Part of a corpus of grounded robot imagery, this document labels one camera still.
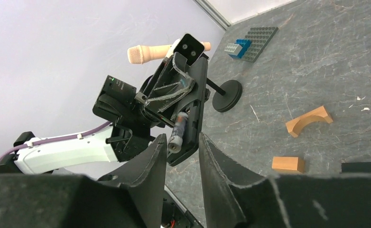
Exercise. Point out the grey small brick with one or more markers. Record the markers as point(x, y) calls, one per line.
point(233, 49)

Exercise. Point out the grey studded base plate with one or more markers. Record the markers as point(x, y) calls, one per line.
point(259, 38)

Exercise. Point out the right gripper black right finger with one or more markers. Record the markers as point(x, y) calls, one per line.
point(236, 197)

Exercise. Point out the blue square block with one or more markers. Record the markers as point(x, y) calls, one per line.
point(242, 47)

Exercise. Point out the black remote control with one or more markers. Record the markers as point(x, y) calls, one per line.
point(193, 104)

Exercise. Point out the black battery cover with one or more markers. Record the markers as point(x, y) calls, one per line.
point(356, 167)

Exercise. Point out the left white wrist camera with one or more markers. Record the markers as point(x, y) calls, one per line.
point(189, 47)

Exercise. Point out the beige wooden peg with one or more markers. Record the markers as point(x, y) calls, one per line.
point(142, 54)

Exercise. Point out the curved wooden arch block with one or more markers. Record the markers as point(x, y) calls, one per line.
point(295, 126)

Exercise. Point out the small wooden rectangular block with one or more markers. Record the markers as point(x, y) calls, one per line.
point(288, 164)

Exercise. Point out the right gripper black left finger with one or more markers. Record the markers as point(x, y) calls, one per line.
point(129, 197)

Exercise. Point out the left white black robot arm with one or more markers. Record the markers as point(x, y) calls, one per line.
point(129, 115)

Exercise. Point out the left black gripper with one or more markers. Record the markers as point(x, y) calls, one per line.
point(168, 85)

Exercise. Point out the battery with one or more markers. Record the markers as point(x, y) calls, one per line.
point(176, 139)

